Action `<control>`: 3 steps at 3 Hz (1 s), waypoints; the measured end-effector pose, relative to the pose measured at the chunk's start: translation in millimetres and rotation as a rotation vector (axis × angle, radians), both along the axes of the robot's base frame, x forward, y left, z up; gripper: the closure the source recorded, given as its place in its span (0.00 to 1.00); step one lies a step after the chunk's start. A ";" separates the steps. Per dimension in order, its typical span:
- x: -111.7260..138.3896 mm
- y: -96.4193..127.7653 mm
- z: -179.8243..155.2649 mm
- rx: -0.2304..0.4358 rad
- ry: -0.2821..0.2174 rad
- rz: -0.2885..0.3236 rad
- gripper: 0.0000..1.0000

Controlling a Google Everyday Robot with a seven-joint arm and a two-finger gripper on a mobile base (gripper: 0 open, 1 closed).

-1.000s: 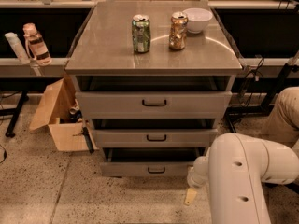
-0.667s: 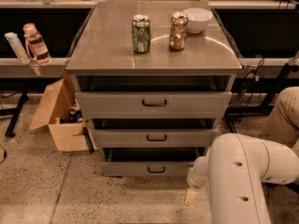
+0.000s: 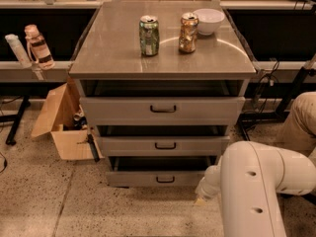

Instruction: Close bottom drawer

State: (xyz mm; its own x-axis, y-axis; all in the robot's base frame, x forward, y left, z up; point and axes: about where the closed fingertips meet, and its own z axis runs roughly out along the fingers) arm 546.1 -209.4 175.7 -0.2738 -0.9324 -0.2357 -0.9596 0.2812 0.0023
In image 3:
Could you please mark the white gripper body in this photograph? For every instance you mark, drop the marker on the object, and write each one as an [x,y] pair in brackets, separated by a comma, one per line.
[204,189]

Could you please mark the grey bottom drawer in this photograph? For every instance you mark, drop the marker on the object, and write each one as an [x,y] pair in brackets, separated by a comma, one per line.
[173,171]

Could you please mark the grey drawer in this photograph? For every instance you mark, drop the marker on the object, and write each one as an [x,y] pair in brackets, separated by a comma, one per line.
[135,102]
[162,140]
[173,171]

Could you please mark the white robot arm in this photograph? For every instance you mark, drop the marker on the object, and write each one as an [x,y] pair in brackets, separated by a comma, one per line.
[249,177]

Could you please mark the grey middle drawer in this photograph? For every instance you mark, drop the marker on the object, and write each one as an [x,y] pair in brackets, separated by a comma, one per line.
[162,140]

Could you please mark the grey drawer cabinet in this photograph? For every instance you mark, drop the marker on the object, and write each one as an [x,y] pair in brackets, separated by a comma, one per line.
[111,51]

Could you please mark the grey top drawer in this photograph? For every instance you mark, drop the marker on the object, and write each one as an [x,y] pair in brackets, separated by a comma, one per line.
[135,102]

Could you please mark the person leg khaki trousers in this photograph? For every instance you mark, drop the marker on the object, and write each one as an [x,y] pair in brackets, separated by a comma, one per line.
[298,132]

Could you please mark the black tool in box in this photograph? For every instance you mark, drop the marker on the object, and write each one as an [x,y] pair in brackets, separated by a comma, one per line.
[91,142]

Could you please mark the open cardboard box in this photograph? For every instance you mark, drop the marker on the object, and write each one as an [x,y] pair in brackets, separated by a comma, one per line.
[61,116]

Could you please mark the green soda can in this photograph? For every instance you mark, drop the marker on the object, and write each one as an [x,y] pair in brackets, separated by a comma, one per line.
[149,35]

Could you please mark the gold soda can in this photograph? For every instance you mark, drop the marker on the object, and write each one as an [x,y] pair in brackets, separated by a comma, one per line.
[188,32]

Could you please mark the white bowl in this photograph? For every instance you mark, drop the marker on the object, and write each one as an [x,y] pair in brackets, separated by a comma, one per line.
[209,20]

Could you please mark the black table leg left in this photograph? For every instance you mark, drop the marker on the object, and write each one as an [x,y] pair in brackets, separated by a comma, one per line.
[15,120]

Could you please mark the pink water bottle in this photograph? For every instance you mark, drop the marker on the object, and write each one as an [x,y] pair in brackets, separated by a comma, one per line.
[37,48]

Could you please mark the white spray bottle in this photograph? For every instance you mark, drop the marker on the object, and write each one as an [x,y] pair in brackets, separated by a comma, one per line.
[18,50]

